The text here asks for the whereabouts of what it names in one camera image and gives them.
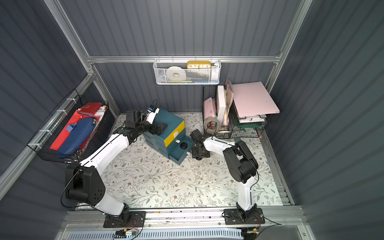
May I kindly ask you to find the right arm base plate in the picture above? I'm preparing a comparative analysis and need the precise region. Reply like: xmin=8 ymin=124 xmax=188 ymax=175
xmin=222 ymin=208 xmax=266 ymax=225

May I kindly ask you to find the yellow clock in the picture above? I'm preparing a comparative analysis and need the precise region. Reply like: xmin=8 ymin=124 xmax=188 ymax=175
xmin=187 ymin=60 xmax=212 ymax=69

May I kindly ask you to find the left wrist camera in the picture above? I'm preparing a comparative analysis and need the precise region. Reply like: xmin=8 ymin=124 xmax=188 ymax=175
xmin=144 ymin=104 xmax=160 ymax=124

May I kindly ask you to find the white wire wall basket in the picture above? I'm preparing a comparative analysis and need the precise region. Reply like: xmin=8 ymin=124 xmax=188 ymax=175
xmin=153 ymin=58 xmax=222 ymax=85

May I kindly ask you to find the white tape roll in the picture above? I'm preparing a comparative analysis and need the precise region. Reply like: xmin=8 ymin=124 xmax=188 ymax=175
xmin=166 ymin=66 xmax=187 ymax=82

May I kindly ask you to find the pink pouch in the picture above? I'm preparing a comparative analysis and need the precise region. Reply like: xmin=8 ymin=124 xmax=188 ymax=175
xmin=204 ymin=97 xmax=217 ymax=120

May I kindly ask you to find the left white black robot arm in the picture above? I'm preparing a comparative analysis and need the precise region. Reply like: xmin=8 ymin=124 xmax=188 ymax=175
xmin=62 ymin=105 xmax=167 ymax=217

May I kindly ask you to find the white design book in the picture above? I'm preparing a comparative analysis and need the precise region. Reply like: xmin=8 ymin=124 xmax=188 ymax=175
xmin=216 ymin=86 xmax=227 ymax=126

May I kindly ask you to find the red folder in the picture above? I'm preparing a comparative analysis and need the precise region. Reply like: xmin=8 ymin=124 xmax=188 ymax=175
xmin=50 ymin=102 xmax=107 ymax=156

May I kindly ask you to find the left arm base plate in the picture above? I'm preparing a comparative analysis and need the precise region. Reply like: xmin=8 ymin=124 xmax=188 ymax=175
xmin=103 ymin=211 xmax=146 ymax=229

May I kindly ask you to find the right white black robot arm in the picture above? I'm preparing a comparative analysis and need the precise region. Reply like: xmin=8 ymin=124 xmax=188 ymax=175
xmin=190 ymin=130 xmax=260 ymax=222

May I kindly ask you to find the clear packing tape roll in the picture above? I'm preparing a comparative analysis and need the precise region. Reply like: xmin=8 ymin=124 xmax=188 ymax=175
xmin=203 ymin=116 xmax=222 ymax=135

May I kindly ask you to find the teal bottom drawer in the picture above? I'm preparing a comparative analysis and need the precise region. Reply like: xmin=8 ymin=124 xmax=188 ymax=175
xmin=168 ymin=136 xmax=194 ymax=165

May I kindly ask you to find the teal drawer cabinet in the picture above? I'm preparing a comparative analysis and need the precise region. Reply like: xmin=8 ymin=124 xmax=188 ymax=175
xmin=143 ymin=109 xmax=186 ymax=159

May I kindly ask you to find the black wire desk organizer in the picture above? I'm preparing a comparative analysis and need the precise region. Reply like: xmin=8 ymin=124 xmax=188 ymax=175
xmin=202 ymin=85 xmax=267 ymax=139

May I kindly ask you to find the blue zip pouch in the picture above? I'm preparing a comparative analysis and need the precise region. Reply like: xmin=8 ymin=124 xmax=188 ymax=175
xmin=57 ymin=117 xmax=96 ymax=159

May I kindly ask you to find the yellow top drawer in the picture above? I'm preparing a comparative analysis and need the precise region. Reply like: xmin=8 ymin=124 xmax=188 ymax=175
xmin=164 ymin=121 xmax=185 ymax=147

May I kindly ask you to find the black wire side basket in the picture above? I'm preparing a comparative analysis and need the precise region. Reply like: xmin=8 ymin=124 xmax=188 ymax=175
xmin=28 ymin=90 xmax=110 ymax=164

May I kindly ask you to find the pink foam board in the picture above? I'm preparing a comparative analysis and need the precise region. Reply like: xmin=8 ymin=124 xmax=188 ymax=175
xmin=233 ymin=82 xmax=280 ymax=118

